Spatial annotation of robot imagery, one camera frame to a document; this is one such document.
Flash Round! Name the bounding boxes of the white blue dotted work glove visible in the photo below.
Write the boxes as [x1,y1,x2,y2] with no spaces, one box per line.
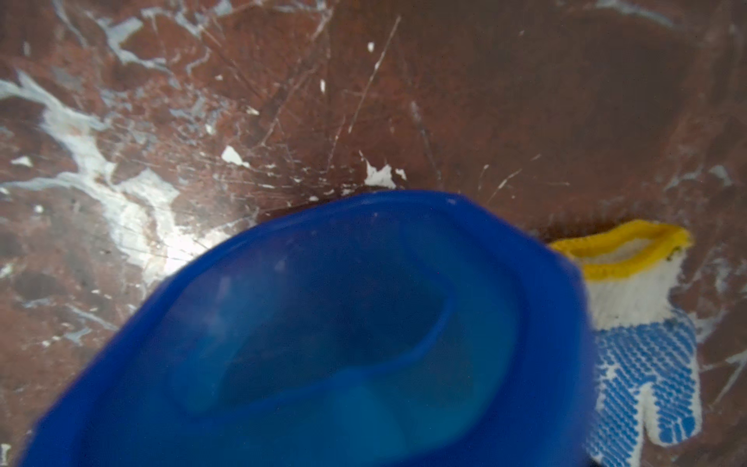
[550,220,702,466]

